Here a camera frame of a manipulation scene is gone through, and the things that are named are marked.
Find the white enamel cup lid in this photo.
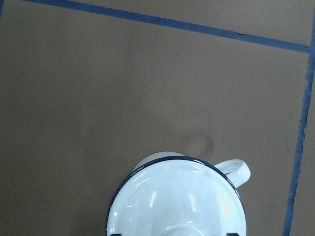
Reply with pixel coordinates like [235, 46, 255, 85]
[106, 159, 247, 236]

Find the white enamel cup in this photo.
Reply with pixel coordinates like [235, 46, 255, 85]
[131, 151, 251, 188]

